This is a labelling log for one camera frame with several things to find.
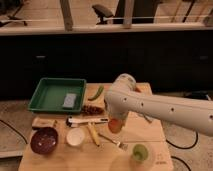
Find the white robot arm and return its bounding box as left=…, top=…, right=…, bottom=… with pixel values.
left=104, top=73, right=213, bottom=136

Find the green plastic tray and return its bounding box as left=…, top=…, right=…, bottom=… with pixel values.
left=28, top=78, right=86, bottom=114

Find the black cable right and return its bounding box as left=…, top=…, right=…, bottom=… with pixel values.
left=165, top=131, right=200, bottom=150

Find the dark red bowl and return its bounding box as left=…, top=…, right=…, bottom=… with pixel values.
left=30, top=127, right=58, bottom=155

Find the small wooden block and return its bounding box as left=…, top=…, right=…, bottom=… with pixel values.
left=32, top=118, right=57, bottom=130

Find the black cable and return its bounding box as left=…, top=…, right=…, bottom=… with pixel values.
left=165, top=131, right=200, bottom=150
left=0, top=118, right=29, bottom=145

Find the green chili pepper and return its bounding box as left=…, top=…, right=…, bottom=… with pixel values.
left=88, top=85, right=104, bottom=101

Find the yellow banana piece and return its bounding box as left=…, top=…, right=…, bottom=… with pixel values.
left=88, top=122, right=100, bottom=147

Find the metal fork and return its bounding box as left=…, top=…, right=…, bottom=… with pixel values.
left=98, top=133, right=128, bottom=151

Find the grey sponge block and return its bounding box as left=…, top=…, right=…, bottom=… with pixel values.
left=62, top=93, right=77, bottom=108

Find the black cable left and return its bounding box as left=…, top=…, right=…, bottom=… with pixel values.
left=0, top=118, right=29, bottom=145

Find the green plastic cup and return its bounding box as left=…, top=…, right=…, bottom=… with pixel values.
left=131, top=144, right=149, bottom=162

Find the white handled knife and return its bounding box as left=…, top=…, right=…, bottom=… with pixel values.
left=66, top=117, right=109, bottom=127

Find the white paper cup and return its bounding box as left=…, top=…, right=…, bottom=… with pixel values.
left=66, top=128, right=85, bottom=147

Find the red orange apple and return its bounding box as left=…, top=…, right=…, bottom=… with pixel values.
left=108, top=119, right=122, bottom=134

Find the orange bowl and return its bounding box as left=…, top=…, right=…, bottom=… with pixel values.
left=135, top=87, right=141, bottom=93

